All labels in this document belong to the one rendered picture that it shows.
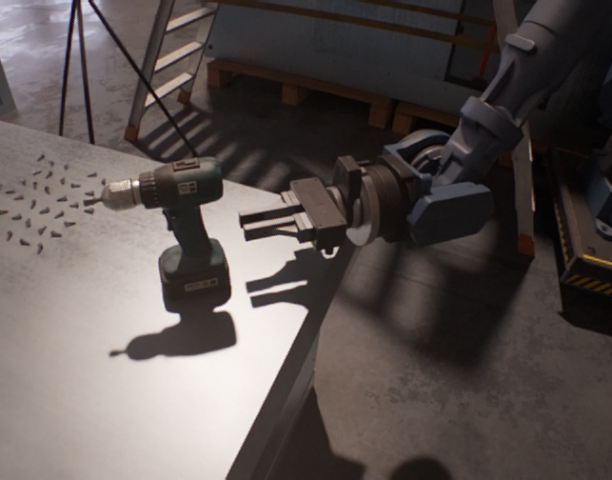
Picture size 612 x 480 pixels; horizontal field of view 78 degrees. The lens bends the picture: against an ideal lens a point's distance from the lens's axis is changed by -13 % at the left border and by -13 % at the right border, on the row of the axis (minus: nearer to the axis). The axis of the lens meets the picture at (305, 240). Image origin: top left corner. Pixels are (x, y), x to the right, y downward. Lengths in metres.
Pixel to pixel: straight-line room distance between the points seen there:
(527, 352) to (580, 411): 0.27
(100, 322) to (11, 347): 0.15
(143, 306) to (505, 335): 1.29
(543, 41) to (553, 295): 1.29
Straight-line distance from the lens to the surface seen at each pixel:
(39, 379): 0.72
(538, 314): 1.81
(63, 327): 0.76
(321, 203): 0.70
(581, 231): 1.87
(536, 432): 1.52
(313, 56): 2.75
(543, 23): 0.82
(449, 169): 0.81
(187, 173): 0.59
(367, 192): 0.68
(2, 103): 3.29
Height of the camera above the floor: 1.21
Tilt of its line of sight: 43 degrees down
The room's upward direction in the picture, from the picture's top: 5 degrees clockwise
